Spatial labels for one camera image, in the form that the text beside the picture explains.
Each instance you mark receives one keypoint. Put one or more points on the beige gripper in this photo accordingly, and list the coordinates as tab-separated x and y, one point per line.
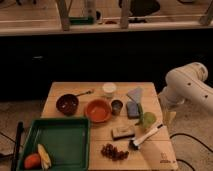
168	117

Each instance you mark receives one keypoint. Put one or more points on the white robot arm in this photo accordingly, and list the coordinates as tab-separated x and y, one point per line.
185	83

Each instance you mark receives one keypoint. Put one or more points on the orange bowl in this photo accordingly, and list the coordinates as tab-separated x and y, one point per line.
98	111

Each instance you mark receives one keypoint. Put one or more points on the dark purple bowl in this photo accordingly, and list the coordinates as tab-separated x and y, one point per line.
67	104

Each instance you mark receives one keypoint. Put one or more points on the green pear toy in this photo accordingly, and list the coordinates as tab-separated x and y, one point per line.
146	119

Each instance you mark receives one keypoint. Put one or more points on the grey folded cloth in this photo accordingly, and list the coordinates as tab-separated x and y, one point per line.
135	94

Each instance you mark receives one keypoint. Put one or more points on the small metal cup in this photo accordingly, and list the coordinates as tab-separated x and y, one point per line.
117	106

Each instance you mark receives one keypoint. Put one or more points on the white round cup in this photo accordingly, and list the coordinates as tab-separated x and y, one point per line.
109	89

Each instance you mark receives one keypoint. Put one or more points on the purple grape bunch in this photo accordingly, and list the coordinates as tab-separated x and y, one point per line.
113	153

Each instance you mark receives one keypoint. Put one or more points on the metal spoon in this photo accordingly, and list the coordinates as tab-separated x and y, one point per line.
85	93

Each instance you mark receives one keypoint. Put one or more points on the green plastic tray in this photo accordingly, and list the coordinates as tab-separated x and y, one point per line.
67	141

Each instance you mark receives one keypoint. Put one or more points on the orange tomato toy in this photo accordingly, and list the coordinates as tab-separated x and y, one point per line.
32	161

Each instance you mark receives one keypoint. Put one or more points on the black bar beside tray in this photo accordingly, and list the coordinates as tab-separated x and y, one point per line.
17	145

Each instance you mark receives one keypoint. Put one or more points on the white handled brush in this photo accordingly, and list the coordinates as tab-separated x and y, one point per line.
135	143

